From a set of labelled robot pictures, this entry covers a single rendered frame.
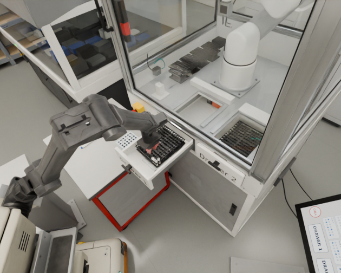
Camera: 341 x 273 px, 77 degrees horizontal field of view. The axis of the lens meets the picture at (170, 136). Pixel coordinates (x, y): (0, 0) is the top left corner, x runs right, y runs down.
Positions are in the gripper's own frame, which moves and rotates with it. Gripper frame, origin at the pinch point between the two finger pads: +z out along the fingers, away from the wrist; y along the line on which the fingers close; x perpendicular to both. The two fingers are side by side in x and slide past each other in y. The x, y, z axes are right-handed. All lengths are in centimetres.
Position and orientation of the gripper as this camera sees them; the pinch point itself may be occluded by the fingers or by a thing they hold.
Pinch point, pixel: (151, 150)
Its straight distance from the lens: 109.0
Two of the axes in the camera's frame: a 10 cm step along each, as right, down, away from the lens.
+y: 7.1, -5.8, 4.1
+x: -7.0, -5.2, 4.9
